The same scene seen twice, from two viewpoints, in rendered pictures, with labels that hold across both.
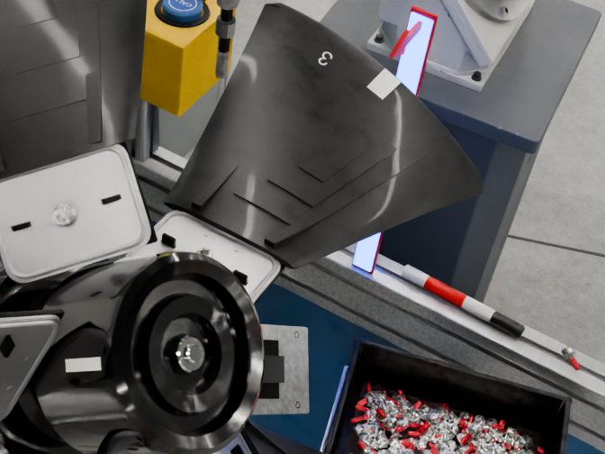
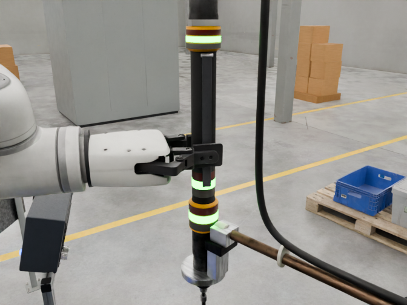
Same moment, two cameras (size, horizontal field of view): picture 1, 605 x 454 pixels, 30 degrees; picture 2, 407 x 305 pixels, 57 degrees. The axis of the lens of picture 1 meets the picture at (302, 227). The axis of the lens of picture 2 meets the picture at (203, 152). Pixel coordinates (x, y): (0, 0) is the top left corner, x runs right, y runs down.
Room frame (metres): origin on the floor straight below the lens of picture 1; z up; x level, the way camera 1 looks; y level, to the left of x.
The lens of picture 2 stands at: (0.79, 0.46, 1.80)
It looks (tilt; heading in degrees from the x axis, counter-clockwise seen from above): 20 degrees down; 235
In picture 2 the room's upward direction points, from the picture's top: straight up
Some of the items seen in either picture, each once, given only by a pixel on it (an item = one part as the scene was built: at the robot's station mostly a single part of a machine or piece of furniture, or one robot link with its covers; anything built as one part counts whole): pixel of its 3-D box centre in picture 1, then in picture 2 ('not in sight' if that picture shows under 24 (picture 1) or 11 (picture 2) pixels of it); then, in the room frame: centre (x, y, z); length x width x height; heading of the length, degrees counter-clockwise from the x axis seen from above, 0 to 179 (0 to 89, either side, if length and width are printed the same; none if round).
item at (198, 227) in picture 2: not in sight; (203, 220); (0.50, 0.06, 1.52); 0.04 x 0.04 x 0.01
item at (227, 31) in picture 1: (224, 38); (203, 301); (0.50, 0.06, 1.37); 0.01 x 0.01 x 0.05
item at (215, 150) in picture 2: not in sight; (199, 159); (0.53, 0.09, 1.63); 0.07 x 0.03 x 0.03; 158
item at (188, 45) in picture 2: not in sight; (203, 45); (0.50, 0.06, 1.77); 0.04 x 0.04 x 0.01
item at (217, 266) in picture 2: not in sight; (208, 247); (0.50, 0.07, 1.47); 0.09 x 0.07 x 0.10; 103
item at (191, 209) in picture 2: not in sight; (203, 204); (0.50, 0.06, 1.54); 0.04 x 0.04 x 0.01
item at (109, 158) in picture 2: not in sight; (124, 155); (0.60, 0.02, 1.63); 0.11 x 0.10 x 0.07; 158
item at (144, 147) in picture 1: (141, 109); not in sight; (0.95, 0.20, 0.92); 0.03 x 0.03 x 0.12; 68
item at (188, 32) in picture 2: not in sight; (203, 31); (0.50, 0.06, 1.78); 0.04 x 0.04 x 0.01
